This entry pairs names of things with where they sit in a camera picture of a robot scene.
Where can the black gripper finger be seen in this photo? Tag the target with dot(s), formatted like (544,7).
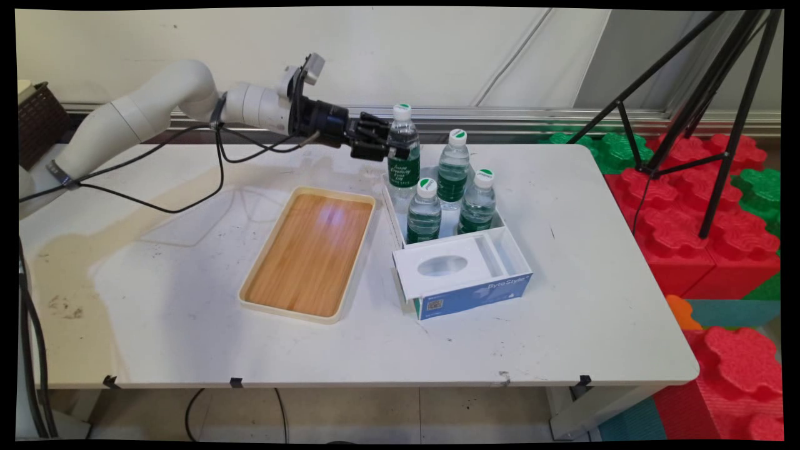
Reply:
(377,127)
(375,152)

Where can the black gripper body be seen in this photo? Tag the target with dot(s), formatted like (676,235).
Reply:
(325,124)

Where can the green label water bottle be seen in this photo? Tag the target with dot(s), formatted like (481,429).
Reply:
(424,215)
(454,172)
(478,206)
(404,172)

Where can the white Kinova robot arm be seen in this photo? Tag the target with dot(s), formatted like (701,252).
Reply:
(137,112)

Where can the cream tray with wooden bottom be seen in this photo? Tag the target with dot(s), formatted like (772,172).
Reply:
(309,255)

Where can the white and blue cardboard box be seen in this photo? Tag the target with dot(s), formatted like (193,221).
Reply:
(465,275)

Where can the black table edge clip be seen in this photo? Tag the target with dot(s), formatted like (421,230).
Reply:
(236,382)
(582,384)
(111,381)

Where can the dark woven basket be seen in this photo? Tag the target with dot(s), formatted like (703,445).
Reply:
(40,122)

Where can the large red foam block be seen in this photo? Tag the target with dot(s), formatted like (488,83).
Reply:
(675,231)

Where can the white table leg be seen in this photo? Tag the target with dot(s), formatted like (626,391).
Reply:
(594,412)

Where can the orange foam block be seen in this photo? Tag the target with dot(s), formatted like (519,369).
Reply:
(681,312)

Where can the black tripod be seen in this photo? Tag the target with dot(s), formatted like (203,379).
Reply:
(744,106)

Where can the teal foam mat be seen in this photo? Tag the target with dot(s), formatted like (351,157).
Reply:
(737,312)

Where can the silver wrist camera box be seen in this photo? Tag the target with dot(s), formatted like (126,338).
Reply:
(306,74)

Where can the aluminium rail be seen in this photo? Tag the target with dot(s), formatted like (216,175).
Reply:
(500,119)

